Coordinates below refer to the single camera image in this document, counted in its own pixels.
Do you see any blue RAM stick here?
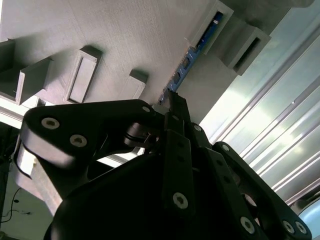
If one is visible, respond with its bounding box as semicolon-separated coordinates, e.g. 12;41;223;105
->
158;11;224;105

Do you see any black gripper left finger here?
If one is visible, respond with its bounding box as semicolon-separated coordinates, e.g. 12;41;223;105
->
19;90;197;223

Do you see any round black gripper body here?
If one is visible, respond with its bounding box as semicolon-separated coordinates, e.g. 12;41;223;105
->
43;152;242;240

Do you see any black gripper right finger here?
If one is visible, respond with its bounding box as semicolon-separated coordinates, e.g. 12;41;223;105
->
190;122;314;240

